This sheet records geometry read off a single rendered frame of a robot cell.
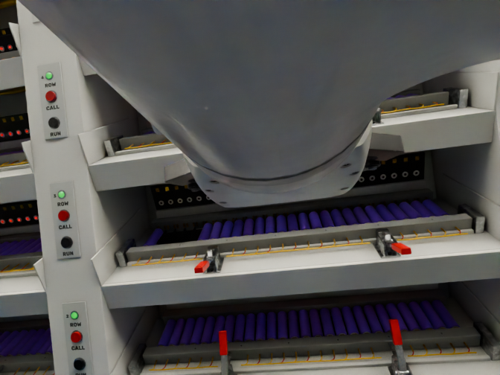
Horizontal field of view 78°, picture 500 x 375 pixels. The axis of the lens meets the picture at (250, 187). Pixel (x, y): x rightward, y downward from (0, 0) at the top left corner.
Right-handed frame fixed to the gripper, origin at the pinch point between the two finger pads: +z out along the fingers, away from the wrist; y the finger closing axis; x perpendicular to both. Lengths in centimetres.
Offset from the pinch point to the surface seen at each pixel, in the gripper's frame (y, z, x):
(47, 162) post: -37.4, 14.8, 11.5
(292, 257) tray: 0.0, 22.0, -6.9
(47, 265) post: -39.1, 18.2, -4.7
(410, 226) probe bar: 18.7, 22.9, -4.0
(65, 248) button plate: -35.5, 17.4, -2.3
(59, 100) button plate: -33.9, 12.6, 20.9
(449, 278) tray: 21.8, 21.3, -11.9
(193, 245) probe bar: -16.3, 22.8, -3.5
